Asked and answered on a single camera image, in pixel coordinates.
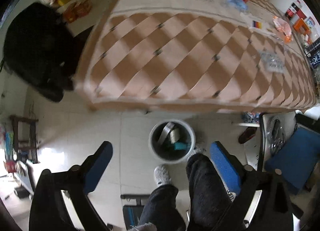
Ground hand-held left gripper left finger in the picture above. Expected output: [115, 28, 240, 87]
[29, 141, 113, 231]

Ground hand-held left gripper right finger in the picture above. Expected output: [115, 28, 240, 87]
[209, 141, 294, 231]

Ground person's legs dark trousers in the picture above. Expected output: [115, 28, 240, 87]
[186, 153, 237, 231]

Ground grey fuzzy slipper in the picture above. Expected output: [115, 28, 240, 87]
[154, 164, 173, 186]
[190, 144, 205, 157]

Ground dark red slipper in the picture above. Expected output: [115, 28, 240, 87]
[238, 127, 257, 144]

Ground teal packet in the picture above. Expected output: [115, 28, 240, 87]
[174, 141, 189, 151]

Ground black blue stool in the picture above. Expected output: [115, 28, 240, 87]
[121, 194, 151, 230]

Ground colourful cloth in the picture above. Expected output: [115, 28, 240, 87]
[241, 112, 260, 124]

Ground white round waste bin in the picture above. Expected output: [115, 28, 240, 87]
[148, 119, 196, 163]

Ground silver foil strip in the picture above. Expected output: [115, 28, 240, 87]
[157, 122, 175, 144]

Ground person's left leg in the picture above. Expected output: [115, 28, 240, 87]
[137, 184, 187, 231]

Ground wooden stool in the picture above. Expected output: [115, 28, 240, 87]
[10, 115, 39, 164]

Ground clear plastic wrapper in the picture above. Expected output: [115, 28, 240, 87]
[260, 49, 285, 72]

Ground brown checkered mattress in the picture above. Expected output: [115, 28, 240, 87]
[74, 0, 317, 114]

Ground black bag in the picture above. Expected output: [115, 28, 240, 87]
[4, 2, 81, 103]

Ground orange pink wrapper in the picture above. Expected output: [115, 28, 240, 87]
[272, 16, 293, 43]

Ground red orange cardboard box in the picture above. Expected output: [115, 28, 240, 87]
[62, 0, 92, 23]

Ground red black box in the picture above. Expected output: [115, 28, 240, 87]
[285, 1, 307, 21]

